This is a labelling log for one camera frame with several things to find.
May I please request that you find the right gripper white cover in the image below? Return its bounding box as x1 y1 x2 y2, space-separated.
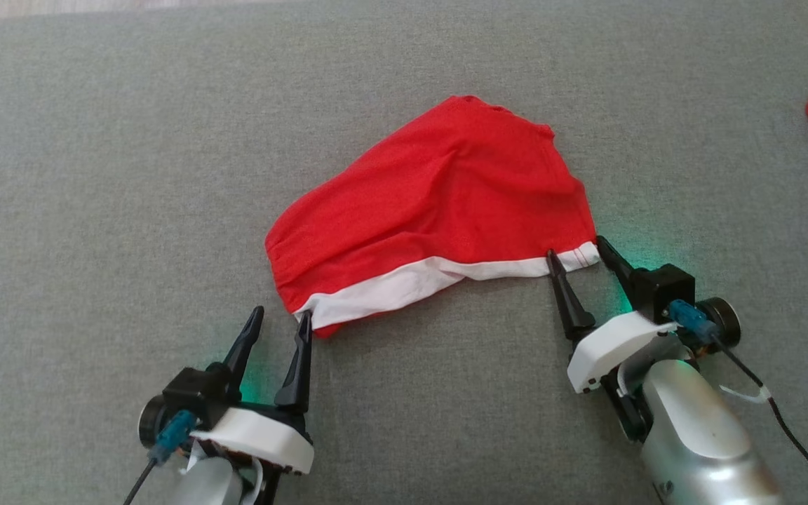
546 235 678 443

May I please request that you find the red garment with white band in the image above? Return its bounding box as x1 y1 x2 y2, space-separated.
264 95 601 339

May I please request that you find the left arm cable teal connector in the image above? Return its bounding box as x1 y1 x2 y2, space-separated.
123 410 198 505

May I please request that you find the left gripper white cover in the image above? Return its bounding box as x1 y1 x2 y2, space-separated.
190 306 316 505

